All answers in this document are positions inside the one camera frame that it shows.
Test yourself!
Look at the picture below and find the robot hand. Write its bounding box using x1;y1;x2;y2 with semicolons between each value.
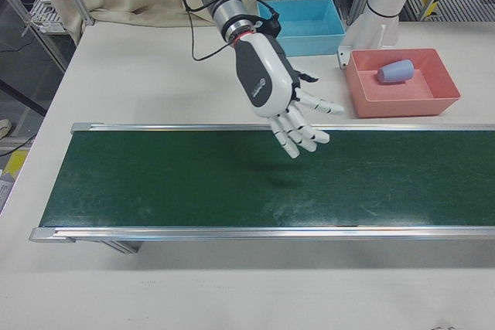
234;32;346;160

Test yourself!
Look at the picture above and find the blue plastic cup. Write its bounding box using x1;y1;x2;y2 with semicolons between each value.
377;59;415;85

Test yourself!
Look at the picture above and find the blue plastic box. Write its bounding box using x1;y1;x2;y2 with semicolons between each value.
257;0;347;57

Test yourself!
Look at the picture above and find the pink plastic box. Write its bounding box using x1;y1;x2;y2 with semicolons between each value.
345;47;462;118

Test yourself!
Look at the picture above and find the green conveyor belt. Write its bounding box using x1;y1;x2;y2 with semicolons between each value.
29;121;495;256

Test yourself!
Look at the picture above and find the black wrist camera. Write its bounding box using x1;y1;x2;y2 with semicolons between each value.
253;12;282;37

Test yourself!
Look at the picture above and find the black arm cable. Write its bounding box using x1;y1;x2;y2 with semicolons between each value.
169;0;240;63

